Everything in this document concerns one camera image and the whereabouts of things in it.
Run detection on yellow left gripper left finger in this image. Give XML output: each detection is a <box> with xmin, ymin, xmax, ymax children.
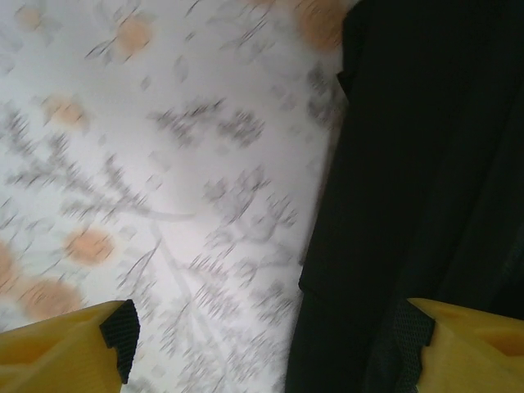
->
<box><xmin>0</xmin><ymin>299</ymin><xmax>141</xmax><ymax>393</ymax></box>

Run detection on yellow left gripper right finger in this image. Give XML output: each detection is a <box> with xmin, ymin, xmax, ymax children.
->
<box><xmin>391</xmin><ymin>297</ymin><xmax>524</xmax><ymax>393</ymax></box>

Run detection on black backpack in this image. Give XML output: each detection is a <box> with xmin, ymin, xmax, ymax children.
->
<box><xmin>285</xmin><ymin>0</ymin><xmax>524</xmax><ymax>393</ymax></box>

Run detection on white floral tablecloth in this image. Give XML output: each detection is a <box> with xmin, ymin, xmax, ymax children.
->
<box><xmin>0</xmin><ymin>0</ymin><xmax>350</xmax><ymax>393</ymax></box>

